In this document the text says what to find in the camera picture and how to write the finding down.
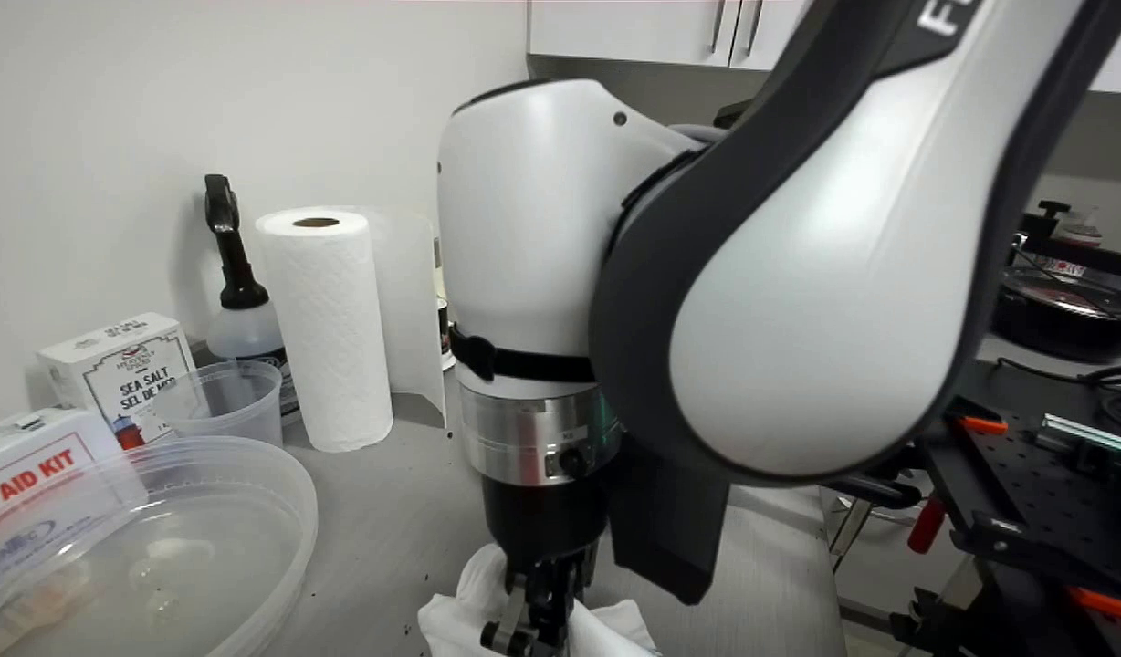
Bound small clear plastic container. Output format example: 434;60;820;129
154;358;290;450

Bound white first aid kit box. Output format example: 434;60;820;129
0;404;150;588

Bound spray bottle black trigger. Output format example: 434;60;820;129
202;173;283;365

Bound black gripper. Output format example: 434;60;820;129
478;472;612;657

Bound large clear plastic bowl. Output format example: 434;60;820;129
0;434;321;657

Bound black clamp red handle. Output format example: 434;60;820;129
847;477;953;557

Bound grey wall cabinets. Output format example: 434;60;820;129
524;0;1121;97

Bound silver cabinet handle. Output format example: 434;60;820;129
739;0;767;67
701;0;731;62

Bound white cloth blue stripe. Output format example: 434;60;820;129
411;540;666;657

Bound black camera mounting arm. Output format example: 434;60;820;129
1020;196;1121;276

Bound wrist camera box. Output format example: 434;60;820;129
602;430;734;610

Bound white paper towel roll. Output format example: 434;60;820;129
253;203;450;455

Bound black clamp orange handle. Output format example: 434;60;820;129
892;580;1121;657
944;404;1015;450

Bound white sea salt box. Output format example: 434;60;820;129
35;312;206;451

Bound black round cooking pot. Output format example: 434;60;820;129
988;213;1121;365

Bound black velcro strap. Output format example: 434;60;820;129
447;320;602;388

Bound black perforated robot table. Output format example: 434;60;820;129
916;363;1121;657

